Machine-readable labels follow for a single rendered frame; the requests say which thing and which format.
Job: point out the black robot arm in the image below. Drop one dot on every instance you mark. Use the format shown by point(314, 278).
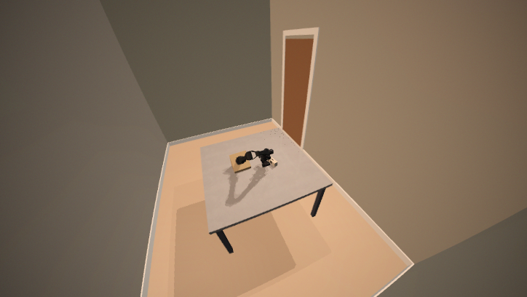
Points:
point(248, 155)

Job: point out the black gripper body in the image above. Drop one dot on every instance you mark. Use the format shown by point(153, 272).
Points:
point(266, 163)

